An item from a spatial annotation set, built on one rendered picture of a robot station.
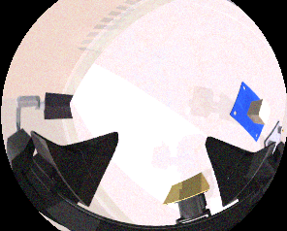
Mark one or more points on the blue board with beige handle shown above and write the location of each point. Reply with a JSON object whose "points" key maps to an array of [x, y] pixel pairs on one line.
{"points": [[252, 112]]}

